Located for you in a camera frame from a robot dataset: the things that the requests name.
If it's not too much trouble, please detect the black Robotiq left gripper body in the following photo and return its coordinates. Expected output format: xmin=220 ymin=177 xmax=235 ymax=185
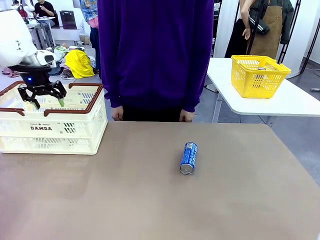
xmin=7 ymin=64 xmax=55 ymax=95

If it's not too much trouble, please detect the short blue drink can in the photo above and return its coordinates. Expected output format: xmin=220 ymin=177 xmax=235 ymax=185
xmin=179 ymin=141 xmax=199 ymax=175

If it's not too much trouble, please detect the person's left purple forearm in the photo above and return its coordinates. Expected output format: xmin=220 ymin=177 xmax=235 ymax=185
xmin=179 ymin=57 xmax=208 ymax=114

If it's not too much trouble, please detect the person's right purple forearm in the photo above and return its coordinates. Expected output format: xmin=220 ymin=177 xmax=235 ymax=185
xmin=103 ymin=57 xmax=125 ymax=109

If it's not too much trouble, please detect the cream folding shopping basket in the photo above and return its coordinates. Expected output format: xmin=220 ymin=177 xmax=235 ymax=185
xmin=0 ymin=81 xmax=109 ymax=156

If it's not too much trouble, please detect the yellow plastic basket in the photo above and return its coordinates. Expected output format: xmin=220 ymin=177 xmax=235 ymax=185
xmin=230 ymin=54 xmax=293 ymax=100

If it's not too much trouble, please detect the person's right hand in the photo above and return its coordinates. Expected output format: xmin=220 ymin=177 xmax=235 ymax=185
xmin=111 ymin=104 xmax=124 ymax=121

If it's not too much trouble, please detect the person's left hand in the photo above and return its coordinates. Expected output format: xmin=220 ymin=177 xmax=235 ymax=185
xmin=179 ymin=108 xmax=195 ymax=123

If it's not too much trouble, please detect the mixed clothes pile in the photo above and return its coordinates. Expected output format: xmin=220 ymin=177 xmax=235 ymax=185
xmin=48 ymin=46 xmax=97 ymax=80

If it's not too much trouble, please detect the mauve patterned cloth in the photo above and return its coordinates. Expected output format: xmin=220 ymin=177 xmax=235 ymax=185
xmin=1 ymin=66 xmax=21 ymax=77

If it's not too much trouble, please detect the yellow garment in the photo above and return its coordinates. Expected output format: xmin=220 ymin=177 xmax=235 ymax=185
xmin=65 ymin=49 xmax=96 ymax=80

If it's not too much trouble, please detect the grey metal work table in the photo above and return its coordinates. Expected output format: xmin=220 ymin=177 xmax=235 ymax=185
xmin=26 ymin=23 xmax=52 ymax=50

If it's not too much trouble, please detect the seated person in black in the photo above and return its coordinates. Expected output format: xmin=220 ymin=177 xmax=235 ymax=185
xmin=33 ymin=0 xmax=56 ymax=27

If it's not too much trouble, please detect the person in blue patterned shirt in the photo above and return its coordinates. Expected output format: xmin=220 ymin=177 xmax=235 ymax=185
xmin=79 ymin=0 xmax=101 ymax=73

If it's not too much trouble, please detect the person in purple hoodie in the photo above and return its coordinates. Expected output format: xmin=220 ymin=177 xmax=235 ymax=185
xmin=96 ymin=0 xmax=215 ymax=123

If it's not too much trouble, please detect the white table leg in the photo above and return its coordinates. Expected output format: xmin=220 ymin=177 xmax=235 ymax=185
xmin=212 ymin=92 xmax=225 ymax=123

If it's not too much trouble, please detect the person in brown apron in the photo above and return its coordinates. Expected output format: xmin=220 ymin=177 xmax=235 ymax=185
xmin=239 ymin=0 xmax=295 ymax=60

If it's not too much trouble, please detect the white side table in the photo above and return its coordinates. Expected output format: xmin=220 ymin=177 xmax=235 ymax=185
xmin=204 ymin=57 xmax=320 ymax=118

